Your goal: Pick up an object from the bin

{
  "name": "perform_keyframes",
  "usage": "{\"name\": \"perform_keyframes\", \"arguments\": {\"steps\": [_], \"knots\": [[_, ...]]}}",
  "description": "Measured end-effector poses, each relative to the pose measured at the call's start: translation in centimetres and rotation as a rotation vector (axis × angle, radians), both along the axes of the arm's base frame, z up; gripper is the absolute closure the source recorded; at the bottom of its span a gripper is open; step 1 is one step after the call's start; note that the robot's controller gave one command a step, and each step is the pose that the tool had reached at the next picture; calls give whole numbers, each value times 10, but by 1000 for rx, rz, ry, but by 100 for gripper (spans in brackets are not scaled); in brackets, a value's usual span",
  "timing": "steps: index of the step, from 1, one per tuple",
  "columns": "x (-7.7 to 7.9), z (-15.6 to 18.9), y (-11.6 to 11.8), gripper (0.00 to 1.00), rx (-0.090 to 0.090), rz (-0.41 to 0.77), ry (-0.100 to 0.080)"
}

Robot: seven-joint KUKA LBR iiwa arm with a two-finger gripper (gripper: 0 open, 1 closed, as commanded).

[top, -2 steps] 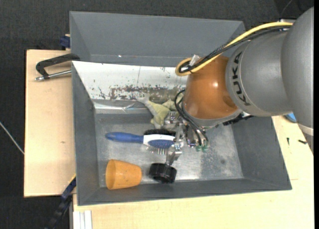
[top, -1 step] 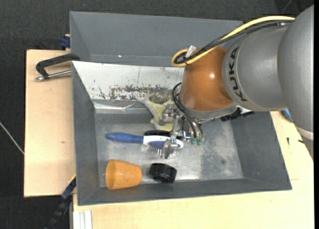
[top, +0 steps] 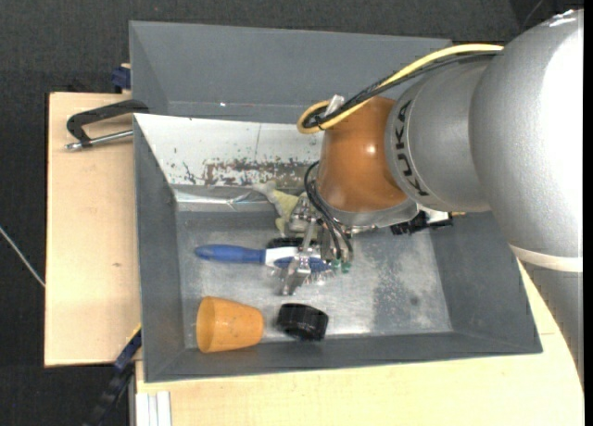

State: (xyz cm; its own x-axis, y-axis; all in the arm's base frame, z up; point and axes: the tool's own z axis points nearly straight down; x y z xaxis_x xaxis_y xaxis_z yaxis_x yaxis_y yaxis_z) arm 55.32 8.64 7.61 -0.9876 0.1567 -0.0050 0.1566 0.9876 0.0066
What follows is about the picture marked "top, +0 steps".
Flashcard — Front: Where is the grey metal bin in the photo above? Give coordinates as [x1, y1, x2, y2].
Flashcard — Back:
[128, 19, 544, 383]

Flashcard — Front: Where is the pale yellow soft toy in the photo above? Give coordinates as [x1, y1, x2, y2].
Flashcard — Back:
[252, 181, 310, 236]

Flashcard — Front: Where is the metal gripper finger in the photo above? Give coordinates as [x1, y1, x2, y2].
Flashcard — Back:
[294, 255, 313, 294]
[279, 257, 300, 297]

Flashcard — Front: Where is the blue and white brush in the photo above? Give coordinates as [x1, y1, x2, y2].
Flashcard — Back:
[194, 243, 335, 285]

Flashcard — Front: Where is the black ribbed cap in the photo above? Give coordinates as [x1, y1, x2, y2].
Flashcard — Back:
[275, 302, 330, 343]

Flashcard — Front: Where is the pale wood board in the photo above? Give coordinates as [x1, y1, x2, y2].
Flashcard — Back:
[44, 92, 143, 368]

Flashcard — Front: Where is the black cylinder on white bracket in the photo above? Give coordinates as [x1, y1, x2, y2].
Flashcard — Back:
[390, 209, 456, 237]

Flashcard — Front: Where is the orange plastic cup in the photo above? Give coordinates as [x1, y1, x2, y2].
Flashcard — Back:
[195, 295, 266, 354]

